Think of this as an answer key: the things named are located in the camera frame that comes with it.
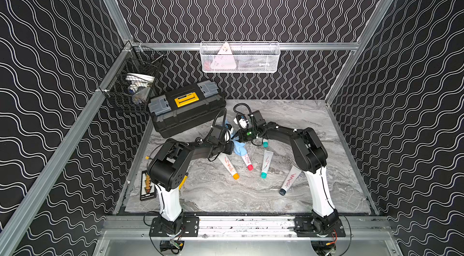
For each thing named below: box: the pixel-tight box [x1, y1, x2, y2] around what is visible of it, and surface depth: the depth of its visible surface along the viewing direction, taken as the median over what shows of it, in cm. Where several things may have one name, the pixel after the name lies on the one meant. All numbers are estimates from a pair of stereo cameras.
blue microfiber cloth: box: [230, 134, 248, 157], surface depth 94 cm
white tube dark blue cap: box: [279, 165, 303, 196], surface depth 87 cm
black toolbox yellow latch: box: [148, 79, 227, 139], surface depth 99 cm
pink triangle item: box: [210, 41, 237, 70], surface depth 92 cm
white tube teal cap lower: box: [260, 149, 274, 180], surface depth 93 cm
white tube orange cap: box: [217, 152, 240, 180], surface depth 92 cm
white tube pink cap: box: [241, 153, 254, 171], surface depth 93 cm
